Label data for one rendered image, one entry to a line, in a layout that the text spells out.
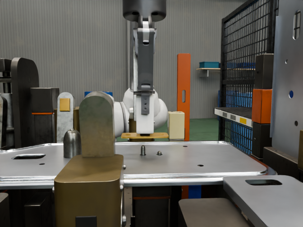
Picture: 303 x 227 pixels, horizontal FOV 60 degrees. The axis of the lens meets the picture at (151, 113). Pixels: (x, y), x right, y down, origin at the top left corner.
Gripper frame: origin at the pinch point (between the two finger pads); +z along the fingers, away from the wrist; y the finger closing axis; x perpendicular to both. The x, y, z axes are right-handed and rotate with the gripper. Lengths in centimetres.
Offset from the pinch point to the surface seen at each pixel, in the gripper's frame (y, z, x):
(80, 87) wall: -760, 3, -168
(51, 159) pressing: 2.0, 7.7, -16.1
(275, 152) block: -0.5, 7.6, 24.8
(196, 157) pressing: 2.6, 7.7, 9.0
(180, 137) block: -10.7, 6.8, 8.3
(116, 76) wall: -777, -30, -62
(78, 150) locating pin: 1.1, 6.4, -11.7
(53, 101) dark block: -19.3, -1.0, -21.9
